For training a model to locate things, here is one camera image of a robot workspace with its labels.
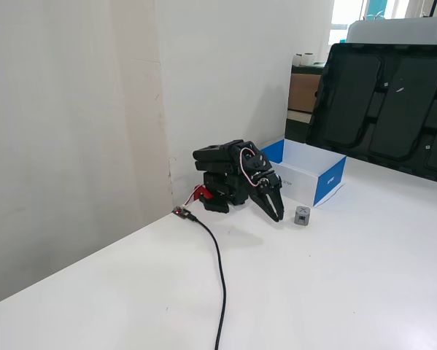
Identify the brown cardboard box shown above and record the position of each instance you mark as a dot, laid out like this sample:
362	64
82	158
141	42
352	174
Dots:
304	91

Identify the white plastic bin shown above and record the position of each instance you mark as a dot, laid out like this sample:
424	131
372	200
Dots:
397	33

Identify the small controller board red led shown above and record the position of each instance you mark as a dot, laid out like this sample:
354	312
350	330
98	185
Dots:
181	211

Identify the white jar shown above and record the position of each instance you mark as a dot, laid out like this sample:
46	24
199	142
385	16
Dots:
309	59
298	59

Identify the small gray block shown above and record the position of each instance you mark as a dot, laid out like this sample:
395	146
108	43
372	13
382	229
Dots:
302	216

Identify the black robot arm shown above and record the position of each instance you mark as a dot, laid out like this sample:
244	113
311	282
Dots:
218	160

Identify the blue and white cardboard box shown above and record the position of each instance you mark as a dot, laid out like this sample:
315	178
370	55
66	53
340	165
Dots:
298	175

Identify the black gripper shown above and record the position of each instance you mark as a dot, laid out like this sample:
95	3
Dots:
270	190

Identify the red table clamp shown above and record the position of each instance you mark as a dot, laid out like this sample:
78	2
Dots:
200	192

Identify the black plastic moulded tray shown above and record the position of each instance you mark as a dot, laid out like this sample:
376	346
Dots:
378	109

